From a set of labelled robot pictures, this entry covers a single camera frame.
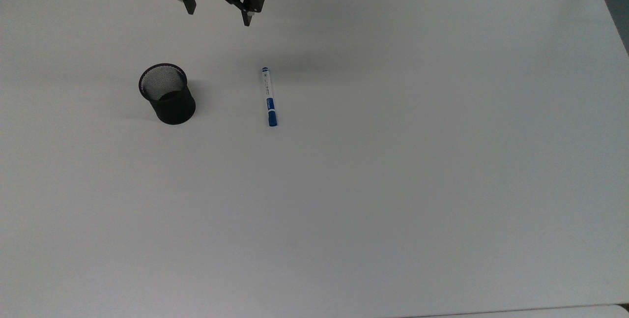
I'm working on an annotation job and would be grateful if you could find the blue and white marker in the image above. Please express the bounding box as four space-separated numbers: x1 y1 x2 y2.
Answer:
260 67 278 127

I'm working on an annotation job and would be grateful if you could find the black mesh pen cup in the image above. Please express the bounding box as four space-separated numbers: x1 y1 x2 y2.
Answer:
139 63 197 125

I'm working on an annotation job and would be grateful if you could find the white adjacent table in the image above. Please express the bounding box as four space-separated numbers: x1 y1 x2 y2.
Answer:
408 304 629 318

